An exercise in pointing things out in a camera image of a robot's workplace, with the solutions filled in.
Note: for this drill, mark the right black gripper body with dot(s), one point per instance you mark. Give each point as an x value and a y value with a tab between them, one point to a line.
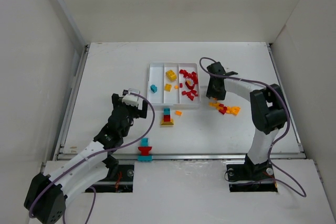
216	94

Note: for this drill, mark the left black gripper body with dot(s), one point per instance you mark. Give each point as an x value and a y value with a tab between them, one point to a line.
128	107

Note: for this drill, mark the teal frog duplo piece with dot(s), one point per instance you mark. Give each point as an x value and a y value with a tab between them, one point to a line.
145	151

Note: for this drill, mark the yellow duplo brick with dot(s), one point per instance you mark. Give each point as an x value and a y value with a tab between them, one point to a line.
171	75

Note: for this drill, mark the teal duplo brick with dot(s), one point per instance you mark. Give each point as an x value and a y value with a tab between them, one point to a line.
153	88

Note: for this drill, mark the red arch lego piece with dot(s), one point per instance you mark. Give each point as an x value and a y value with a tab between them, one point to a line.
190	84

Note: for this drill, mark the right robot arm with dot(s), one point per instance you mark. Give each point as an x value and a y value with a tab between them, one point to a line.
269	113

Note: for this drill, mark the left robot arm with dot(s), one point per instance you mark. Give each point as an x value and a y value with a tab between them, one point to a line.
49	195

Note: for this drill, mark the red orange lego pile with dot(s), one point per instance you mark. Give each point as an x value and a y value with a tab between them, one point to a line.
223	109

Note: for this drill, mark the white three-compartment tray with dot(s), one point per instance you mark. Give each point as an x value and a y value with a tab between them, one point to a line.
174	98

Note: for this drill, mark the teal red yellow duplo stack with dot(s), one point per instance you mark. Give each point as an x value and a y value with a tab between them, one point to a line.
167	119

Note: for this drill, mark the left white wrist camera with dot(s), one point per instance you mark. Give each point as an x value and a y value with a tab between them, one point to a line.
129	98

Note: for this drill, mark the aluminium front rail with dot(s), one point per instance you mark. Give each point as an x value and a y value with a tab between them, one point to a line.
181	157

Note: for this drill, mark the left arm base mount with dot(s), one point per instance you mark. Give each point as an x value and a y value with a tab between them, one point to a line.
119	178

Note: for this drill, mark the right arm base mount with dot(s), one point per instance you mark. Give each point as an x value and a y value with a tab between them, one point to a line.
244	178

